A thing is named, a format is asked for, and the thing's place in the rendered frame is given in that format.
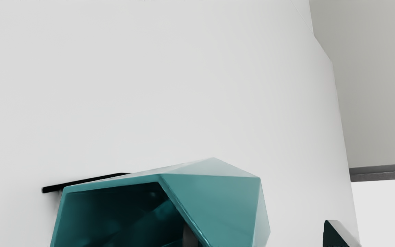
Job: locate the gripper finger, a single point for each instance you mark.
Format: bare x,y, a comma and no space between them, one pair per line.
334,236

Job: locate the teal faceted mug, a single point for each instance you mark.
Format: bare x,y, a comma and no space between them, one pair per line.
214,199

